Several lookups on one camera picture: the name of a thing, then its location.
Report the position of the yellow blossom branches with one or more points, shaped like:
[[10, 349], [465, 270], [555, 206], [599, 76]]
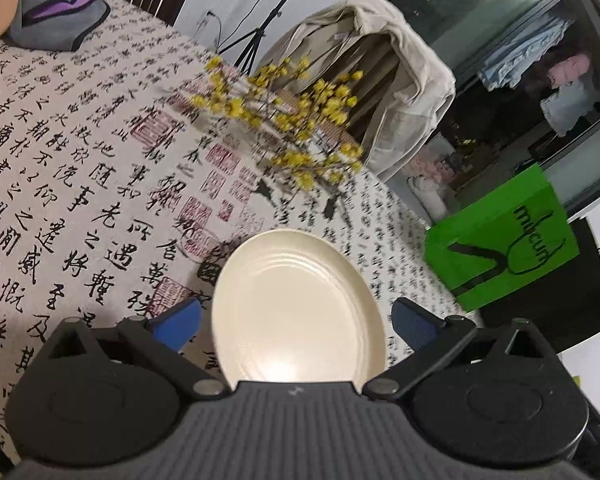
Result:
[[330, 105]]

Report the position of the pink soft item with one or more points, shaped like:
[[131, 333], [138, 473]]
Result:
[[430, 167]]

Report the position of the dark glass sliding door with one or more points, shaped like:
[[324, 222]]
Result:
[[455, 20]]

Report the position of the pink hanging garment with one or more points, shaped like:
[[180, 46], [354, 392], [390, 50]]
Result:
[[572, 70]]

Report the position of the grey purple fabric pouch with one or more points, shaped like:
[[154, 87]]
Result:
[[65, 25]]

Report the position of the beige jacket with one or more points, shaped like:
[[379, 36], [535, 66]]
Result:
[[415, 110]]

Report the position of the white hanging garment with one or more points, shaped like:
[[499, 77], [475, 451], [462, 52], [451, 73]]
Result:
[[575, 105]]

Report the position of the cream round plate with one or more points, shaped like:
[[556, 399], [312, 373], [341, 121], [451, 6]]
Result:
[[290, 300]]

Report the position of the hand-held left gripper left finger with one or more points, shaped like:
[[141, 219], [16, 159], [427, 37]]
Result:
[[180, 320]]

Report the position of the black light stand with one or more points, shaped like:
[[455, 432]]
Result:
[[280, 8]]

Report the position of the green paper bag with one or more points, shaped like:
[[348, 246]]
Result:
[[480, 260]]

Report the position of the calligraphy print tablecloth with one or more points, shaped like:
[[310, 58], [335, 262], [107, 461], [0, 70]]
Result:
[[80, 135]]

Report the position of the light blue hanging shirt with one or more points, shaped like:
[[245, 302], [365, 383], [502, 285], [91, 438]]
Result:
[[525, 50]]

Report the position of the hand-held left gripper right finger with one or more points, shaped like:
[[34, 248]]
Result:
[[415, 325]]

